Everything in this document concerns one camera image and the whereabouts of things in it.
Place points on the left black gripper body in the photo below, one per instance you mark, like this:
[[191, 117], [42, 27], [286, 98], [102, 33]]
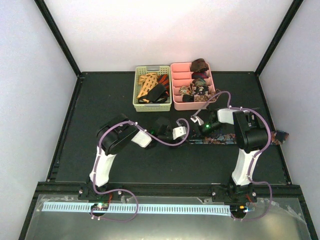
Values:
[[176, 142]]

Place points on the tan paisley rolled tie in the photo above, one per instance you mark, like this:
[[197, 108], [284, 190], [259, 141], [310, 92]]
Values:
[[185, 90]]

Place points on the right controller board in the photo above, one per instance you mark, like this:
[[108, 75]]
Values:
[[241, 208]]

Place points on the red black striped tie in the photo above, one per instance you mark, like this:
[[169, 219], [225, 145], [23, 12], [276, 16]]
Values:
[[164, 80]]

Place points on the green plastic basket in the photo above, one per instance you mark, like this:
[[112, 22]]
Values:
[[159, 69]]

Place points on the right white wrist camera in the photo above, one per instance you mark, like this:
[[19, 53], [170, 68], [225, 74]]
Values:
[[197, 120]]

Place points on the left black frame post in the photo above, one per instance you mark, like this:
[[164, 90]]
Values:
[[49, 19]]

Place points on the green floral rolled tie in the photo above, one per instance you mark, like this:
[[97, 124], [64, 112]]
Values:
[[198, 82]]

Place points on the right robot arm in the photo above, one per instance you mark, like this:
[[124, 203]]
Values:
[[252, 136]]

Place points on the black rolled tie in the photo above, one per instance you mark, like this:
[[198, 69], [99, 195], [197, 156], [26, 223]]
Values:
[[186, 98]]

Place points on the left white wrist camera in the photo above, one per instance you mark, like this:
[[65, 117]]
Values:
[[179, 132]]

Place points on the black frame post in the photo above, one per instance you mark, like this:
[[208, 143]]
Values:
[[49, 19], [285, 23]]

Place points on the brown dotted rolled tie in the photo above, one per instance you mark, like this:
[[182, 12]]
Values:
[[205, 97]]

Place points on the controller board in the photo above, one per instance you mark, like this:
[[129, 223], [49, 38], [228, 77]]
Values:
[[100, 206], [241, 208]]

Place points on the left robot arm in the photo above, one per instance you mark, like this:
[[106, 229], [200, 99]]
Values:
[[115, 135]]

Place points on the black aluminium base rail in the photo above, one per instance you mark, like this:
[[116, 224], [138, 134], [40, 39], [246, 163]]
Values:
[[218, 192]]

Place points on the pink divided organizer tray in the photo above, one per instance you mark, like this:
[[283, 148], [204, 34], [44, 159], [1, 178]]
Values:
[[182, 76]]

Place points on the light blue slotted cable duct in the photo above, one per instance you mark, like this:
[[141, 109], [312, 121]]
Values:
[[144, 208]]

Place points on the red blue rolled tie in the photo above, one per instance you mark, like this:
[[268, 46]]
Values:
[[199, 75]]

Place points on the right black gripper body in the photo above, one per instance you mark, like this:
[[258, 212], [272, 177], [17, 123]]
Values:
[[208, 129]]

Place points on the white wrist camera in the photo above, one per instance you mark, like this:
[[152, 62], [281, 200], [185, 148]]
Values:
[[179, 132], [197, 120]]

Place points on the dark floral rolled tie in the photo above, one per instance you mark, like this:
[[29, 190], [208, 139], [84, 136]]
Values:
[[202, 90]]

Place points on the orange patterned tie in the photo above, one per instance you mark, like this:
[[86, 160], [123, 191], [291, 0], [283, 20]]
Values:
[[147, 82]]

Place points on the navy floral tie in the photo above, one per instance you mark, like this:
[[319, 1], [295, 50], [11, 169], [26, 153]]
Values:
[[278, 137]]

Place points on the right black frame post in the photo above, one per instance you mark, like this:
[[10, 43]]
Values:
[[285, 23]]

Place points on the clear acrylic sheet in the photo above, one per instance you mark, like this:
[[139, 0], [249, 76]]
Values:
[[280, 219]]

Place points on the left controller board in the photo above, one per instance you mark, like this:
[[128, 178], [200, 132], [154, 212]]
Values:
[[100, 206]]

